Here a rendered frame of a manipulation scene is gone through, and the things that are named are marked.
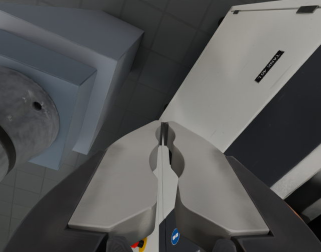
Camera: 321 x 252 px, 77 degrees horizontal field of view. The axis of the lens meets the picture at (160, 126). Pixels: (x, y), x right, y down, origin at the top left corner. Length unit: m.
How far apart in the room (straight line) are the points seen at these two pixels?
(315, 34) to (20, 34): 0.55
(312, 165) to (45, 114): 0.41
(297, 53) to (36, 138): 0.50
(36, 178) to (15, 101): 1.60
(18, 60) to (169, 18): 0.93
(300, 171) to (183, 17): 0.98
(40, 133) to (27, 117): 0.03
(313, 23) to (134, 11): 0.85
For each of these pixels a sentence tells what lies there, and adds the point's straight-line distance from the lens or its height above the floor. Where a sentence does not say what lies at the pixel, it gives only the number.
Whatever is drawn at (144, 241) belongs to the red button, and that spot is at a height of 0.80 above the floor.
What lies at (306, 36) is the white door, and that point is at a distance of 0.54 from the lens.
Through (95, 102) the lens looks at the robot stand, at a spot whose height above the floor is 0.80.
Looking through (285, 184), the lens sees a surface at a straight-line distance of 0.40.
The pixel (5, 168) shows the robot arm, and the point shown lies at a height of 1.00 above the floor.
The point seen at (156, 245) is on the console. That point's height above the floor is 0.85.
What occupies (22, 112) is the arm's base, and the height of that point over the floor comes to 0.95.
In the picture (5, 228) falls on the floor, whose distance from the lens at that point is 2.54.
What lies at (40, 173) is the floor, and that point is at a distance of 1.84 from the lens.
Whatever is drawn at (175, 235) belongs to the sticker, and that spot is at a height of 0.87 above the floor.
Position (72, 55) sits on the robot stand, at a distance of 0.43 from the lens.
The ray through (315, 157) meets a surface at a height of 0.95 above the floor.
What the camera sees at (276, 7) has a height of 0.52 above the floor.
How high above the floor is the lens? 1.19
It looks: 61 degrees down
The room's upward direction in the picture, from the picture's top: 179 degrees clockwise
